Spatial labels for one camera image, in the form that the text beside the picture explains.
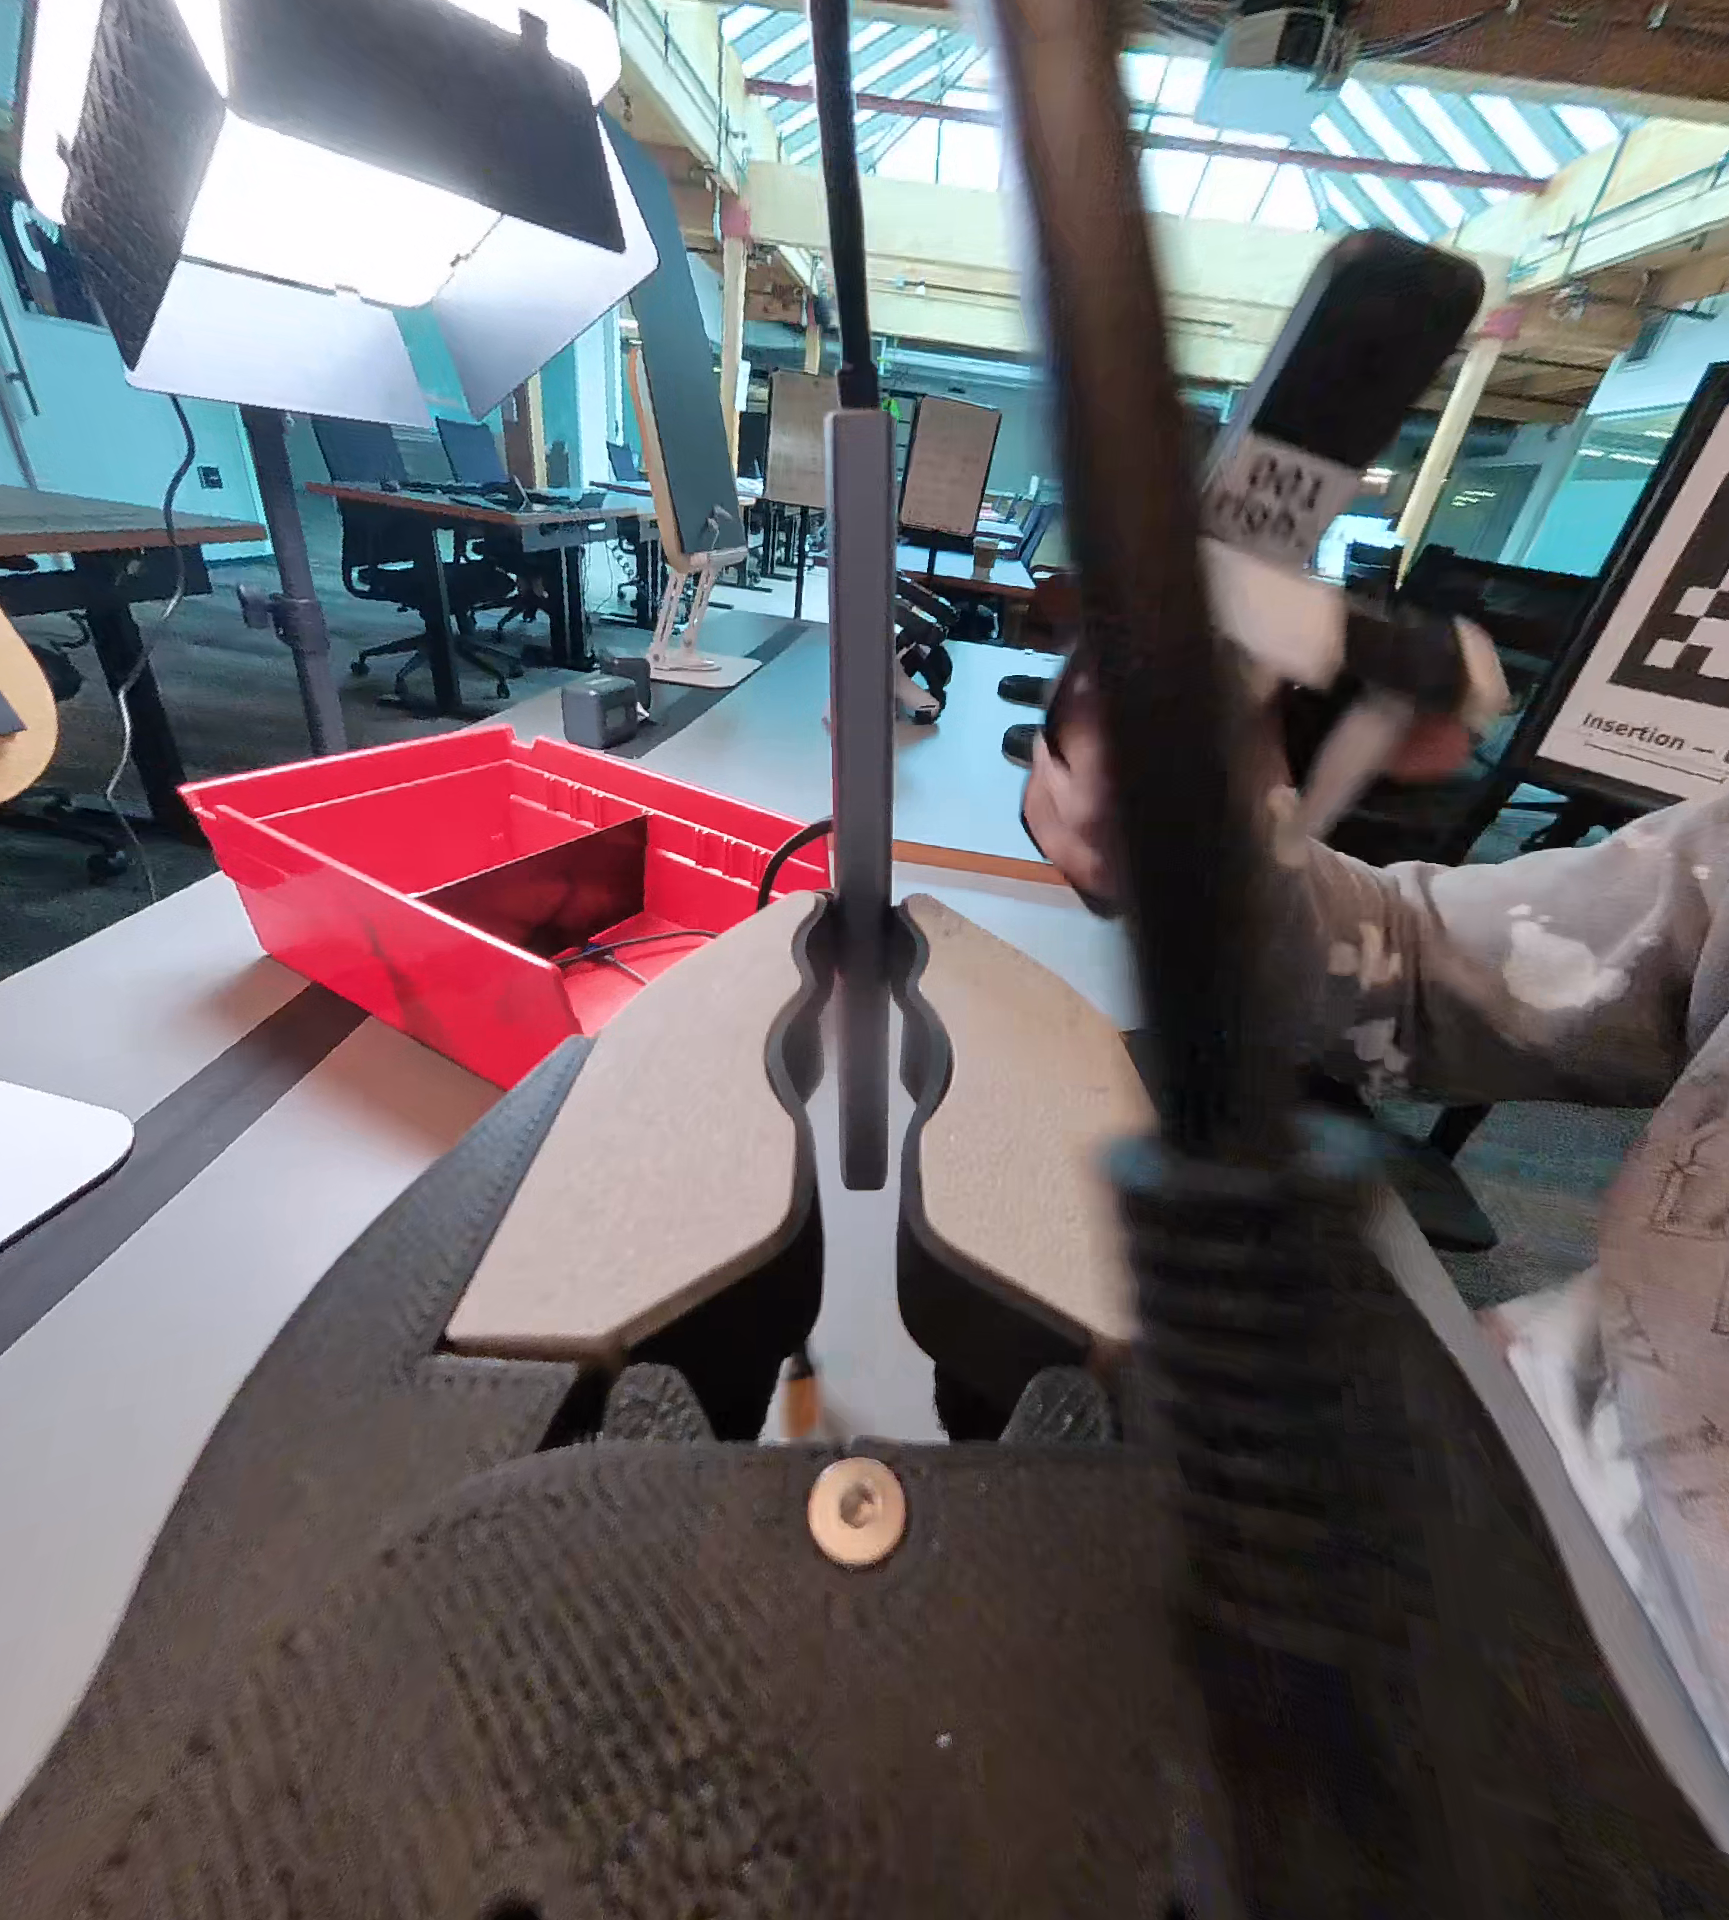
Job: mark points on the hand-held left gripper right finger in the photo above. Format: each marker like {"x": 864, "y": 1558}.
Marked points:
{"x": 1030, "y": 1171}

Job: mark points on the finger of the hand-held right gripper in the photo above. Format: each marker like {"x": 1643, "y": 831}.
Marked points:
{"x": 1276, "y": 623}

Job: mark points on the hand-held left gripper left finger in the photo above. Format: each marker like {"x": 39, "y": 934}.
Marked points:
{"x": 654, "y": 1187}

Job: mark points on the red storage bin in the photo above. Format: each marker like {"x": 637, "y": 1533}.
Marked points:
{"x": 354, "y": 933}

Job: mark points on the grey usb hub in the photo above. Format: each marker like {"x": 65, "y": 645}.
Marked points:
{"x": 859, "y": 674}

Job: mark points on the person's right forearm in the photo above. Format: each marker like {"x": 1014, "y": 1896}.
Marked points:
{"x": 1524, "y": 962}

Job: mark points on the person's right hand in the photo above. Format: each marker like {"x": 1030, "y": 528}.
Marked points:
{"x": 1081, "y": 826}

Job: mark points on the black chair armrest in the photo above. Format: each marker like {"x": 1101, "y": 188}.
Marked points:
{"x": 1027, "y": 743}
{"x": 1027, "y": 691}

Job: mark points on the black white handheld device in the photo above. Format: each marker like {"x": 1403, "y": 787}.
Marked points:
{"x": 924, "y": 661}

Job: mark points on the whiteboard with writing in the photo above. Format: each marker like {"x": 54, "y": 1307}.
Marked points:
{"x": 951, "y": 467}
{"x": 802, "y": 444}

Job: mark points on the white printed sign board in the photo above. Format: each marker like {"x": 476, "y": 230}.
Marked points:
{"x": 1704, "y": 601}

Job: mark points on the dark grey box device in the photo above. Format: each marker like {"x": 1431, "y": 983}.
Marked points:
{"x": 597, "y": 713}

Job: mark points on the black office chair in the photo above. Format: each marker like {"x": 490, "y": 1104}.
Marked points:
{"x": 422, "y": 601}

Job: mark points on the black light stand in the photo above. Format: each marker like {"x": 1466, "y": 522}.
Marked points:
{"x": 296, "y": 601}

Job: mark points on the wooden desk black legs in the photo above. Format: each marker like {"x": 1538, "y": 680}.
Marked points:
{"x": 83, "y": 517}
{"x": 472, "y": 503}

